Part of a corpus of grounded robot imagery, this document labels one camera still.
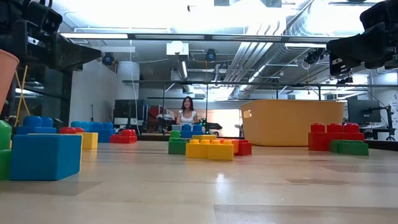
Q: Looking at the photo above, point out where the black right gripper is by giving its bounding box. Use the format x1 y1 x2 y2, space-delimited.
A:
326 22 398 77

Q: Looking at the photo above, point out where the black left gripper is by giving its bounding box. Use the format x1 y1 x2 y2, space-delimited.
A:
0 17 102 73

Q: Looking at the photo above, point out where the black background screen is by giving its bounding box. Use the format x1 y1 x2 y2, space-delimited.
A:
113 99 147 126

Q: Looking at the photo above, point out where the black background monitor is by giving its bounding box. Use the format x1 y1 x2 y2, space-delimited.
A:
347 99 382 124

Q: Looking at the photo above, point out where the black ceiling camera cluster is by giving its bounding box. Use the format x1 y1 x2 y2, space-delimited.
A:
303 47 326 65

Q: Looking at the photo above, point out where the large blue building block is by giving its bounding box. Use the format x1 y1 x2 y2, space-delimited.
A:
180 123 203 139
70 121 91 133
15 115 58 136

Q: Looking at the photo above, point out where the red background equipment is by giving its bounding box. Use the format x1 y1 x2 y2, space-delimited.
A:
148 105 175 123

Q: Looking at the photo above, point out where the silver ventilation duct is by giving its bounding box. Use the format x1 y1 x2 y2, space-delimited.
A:
223 0 315 91

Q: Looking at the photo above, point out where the white hanging cable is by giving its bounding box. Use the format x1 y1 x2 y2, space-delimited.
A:
129 39 140 135

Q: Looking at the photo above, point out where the yellow cable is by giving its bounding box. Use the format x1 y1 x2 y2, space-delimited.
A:
13 64 31 127

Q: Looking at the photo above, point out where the black small rig camera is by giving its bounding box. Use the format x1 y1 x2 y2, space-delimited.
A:
336 75 354 85

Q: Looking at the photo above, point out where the small blue building block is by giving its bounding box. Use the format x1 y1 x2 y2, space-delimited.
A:
9 133 83 182

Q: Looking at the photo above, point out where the long blue building block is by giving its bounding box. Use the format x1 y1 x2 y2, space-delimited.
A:
89 121 116 144

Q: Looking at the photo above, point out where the yellow plastic bin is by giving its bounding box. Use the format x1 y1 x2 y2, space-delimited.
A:
239 98 345 147

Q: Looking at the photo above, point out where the small orange building block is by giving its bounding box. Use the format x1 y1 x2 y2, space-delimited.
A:
219 138 241 154

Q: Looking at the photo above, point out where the long red building block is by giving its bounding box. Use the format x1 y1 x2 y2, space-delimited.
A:
308 122 365 152

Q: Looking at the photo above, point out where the black round camera blue ring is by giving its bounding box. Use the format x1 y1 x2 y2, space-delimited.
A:
101 52 116 67
205 48 218 62

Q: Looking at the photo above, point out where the person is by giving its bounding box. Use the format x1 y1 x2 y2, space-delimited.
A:
175 95 200 126

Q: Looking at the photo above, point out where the orange plastic bin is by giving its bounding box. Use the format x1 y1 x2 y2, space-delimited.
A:
0 49 20 113

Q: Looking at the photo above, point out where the black overhead frame beam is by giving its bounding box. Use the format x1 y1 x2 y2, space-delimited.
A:
58 32 398 44

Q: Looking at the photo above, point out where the black neighbouring rig frame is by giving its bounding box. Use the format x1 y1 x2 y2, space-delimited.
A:
121 79 398 125

